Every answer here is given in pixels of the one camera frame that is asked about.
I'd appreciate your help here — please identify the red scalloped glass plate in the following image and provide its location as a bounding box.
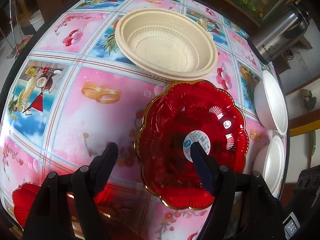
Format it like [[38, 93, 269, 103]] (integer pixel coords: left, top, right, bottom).
[[135, 80, 249, 210]]

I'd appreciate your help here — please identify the beige plastic bowl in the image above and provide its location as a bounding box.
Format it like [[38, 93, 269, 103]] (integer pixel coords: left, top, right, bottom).
[[114, 8, 218, 81]]

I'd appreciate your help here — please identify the stainless steel thermos jug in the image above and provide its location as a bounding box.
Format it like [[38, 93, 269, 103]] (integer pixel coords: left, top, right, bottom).
[[247, 3, 310, 64]]

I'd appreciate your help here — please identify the white foam bowl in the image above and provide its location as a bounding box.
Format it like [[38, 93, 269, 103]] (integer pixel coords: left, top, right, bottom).
[[253, 135, 285, 197], [253, 70, 289, 135]]

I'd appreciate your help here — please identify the colourful fruit pattern tablecloth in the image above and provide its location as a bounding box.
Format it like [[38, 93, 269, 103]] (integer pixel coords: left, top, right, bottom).
[[1, 0, 277, 239]]

